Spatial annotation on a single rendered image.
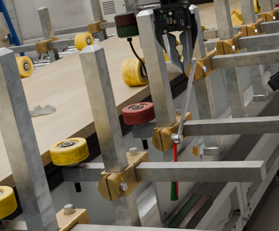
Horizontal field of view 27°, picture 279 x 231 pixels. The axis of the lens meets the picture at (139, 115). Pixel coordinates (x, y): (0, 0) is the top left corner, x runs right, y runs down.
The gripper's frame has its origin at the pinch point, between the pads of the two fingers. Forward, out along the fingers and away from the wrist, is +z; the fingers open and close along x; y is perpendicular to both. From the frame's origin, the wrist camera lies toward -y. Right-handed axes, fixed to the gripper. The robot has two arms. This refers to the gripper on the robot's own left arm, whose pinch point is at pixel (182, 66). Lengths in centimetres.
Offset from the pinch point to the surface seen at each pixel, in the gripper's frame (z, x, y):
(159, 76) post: 2.2, -5.7, -3.9
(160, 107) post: 9.3, -6.8, -4.2
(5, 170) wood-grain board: 11.0, -37.3, 18.3
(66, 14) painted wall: 55, -261, -1003
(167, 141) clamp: 16.8, -6.4, -1.2
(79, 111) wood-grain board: 11.2, -29.7, -20.6
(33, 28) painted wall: 72, -341, -1032
